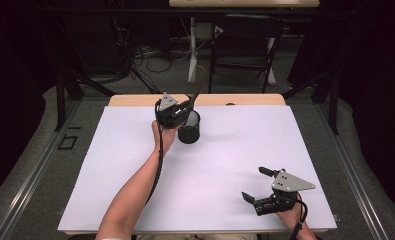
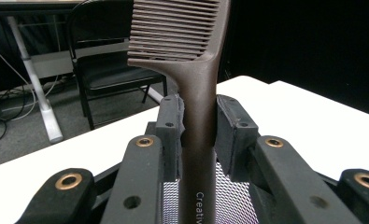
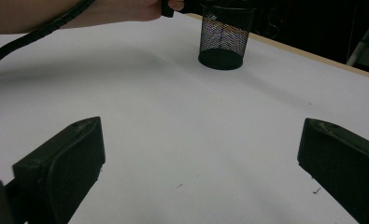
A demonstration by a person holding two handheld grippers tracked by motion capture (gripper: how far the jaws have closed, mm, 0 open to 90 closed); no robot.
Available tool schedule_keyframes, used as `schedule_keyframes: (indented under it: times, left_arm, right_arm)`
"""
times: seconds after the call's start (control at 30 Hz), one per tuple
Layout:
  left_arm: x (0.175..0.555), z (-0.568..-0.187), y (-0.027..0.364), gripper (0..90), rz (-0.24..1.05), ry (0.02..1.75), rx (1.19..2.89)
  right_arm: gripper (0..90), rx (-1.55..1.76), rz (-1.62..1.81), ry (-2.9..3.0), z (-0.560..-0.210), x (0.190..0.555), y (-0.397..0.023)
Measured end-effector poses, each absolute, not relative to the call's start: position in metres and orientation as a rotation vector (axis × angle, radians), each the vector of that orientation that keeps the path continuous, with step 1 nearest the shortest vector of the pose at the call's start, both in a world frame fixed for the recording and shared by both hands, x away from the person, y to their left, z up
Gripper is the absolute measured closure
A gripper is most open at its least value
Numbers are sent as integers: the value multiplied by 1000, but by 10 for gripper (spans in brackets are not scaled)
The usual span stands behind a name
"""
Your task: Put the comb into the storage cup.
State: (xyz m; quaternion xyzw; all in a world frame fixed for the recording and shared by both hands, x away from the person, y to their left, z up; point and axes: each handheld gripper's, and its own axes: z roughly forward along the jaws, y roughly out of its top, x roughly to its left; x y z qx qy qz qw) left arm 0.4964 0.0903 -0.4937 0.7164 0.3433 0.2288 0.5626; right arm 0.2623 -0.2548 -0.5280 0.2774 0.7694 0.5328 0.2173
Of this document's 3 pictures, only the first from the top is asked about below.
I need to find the metal floor rail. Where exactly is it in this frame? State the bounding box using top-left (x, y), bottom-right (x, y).
top-left (0, 99), bottom-right (83, 240)
top-left (314, 99), bottom-right (391, 240)

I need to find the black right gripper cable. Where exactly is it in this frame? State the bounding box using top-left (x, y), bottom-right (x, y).
top-left (288, 193), bottom-right (310, 240)

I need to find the black mesh cup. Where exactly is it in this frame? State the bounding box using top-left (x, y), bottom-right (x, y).
top-left (177, 109), bottom-right (202, 145)

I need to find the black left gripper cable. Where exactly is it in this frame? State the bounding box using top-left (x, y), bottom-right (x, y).
top-left (144, 123), bottom-right (166, 206)

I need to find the wooden table with white legs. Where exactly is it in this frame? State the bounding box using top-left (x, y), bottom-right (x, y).
top-left (168, 0), bottom-right (321, 86)

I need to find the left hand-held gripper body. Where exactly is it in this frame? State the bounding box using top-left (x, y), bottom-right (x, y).
top-left (154, 92), bottom-right (187, 130)

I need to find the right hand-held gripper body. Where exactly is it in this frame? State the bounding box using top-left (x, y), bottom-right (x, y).
top-left (252, 168), bottom-right (317, 217)

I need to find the person's right hand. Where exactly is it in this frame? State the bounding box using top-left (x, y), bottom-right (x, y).
top-left (276, 195), bottom-right (306, 232)

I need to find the tangle of floor cables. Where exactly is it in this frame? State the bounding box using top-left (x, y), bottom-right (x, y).
top-left (116, 19), bottom-right (194, 94)

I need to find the white table cover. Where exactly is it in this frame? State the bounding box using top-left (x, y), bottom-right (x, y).
top-left (57, 105), bottom-right (338, 232)

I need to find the black folding chair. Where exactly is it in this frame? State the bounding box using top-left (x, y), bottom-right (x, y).
top-left (208, 13), bottom-right (285, 95)

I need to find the person's left hand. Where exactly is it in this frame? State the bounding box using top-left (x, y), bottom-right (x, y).
top-left (151, 119), bottom-right (178, 154)

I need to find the black metal stand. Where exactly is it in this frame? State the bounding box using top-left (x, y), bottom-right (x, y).
top-left (54, 71), bottom-right (118, 133)
top-left (281, 70), bottom-right (341, 136)

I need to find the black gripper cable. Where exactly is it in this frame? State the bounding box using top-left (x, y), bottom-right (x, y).
top-left (144, 123), bottom-right (166, 206)
top-left (288, 193), bottom-right (310, 240)

